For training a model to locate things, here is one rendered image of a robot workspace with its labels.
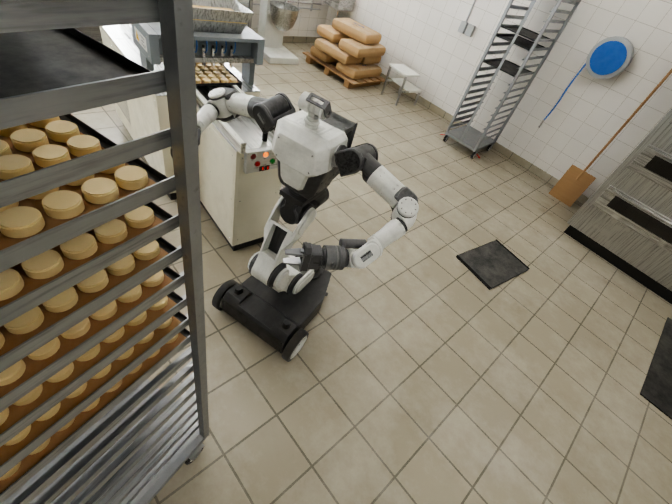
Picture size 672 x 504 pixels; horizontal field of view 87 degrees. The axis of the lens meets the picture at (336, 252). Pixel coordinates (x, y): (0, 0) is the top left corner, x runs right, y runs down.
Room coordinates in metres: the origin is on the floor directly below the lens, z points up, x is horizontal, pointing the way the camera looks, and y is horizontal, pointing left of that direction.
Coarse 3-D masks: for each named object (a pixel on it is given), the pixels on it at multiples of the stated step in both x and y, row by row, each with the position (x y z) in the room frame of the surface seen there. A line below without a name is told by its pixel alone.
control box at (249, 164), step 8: (248, 152) 1.68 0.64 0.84; (256, 152) 1.71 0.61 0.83; (264, 152) 1.75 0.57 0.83; (272, 152) 1.79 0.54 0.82; (248, 160) 1.68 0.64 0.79; (256, 160) 1.71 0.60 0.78; (264, 160) 1.76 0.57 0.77; (248, 168) 1.68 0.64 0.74; (256, 168) 1.72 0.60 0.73; (264, 168) 1.76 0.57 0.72; (272, 168) 1.80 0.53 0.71
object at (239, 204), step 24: (240, 120) 1.99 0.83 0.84; (216, 144) 1.81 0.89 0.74; (264, 144) 1.81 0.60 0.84; (216, 168) 1.81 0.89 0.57; (240, 168) 1.67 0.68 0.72; (216, 192) 1.81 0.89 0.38; (240, 192) 1.68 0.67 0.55; (264, 192) 1.81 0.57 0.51; (216, 216) 1.81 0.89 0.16; (240, 216) 1.69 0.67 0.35; (264, 216) 1.83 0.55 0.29; (240, 240) 1.69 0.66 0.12
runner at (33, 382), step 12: (180, 276) 0.47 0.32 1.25; (168, 288) 0.43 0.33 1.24; (144, 300) 0.38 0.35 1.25; (156, 300) 0.40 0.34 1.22; (132, 312) 0.35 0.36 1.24; (120, 324) 0.32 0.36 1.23; (96, 336) 0.28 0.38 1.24; (108, 336) 0.30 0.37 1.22; (84, 348) 0.26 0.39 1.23; (60, 360) 0.22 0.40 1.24; (72, 360) 0.23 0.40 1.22; (48, 372) 0.20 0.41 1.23; (24, 384) 0.17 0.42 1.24; (36, 384) 0.18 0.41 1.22; (12, 396) 0.15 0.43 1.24; (0, 408) 0.13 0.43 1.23
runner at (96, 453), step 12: (180, 372) 0.45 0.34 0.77; (168, 384) 0.41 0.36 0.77; (156, 396) 0.36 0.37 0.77; (144, 408) 0.32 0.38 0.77; (132, 420) 0.28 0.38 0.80; (120, 432) 0.24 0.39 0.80; (108, 444) 0.21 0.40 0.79; (96, 456) 0.18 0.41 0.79; (72, 468) 0.14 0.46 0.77; (84, 468) 0.15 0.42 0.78; (60, 480) 0.11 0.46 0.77; (72, 480) 0.12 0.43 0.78; (48, 492) 0.09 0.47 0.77; (60, 492) 0.09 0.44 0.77
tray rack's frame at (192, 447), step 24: (0, 0) 0.30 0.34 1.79; (24, 0) 0.31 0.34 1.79; (48, 0) 0.33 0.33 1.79; (72, 0) 0.35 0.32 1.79; (96, 0) 0.38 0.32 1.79; (120, 0) 0.40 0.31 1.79; (144, 384) 0.59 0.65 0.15; (168, 408) 0.53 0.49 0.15; (192, 456) 0.39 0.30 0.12; (168, 480) 0.28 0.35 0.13
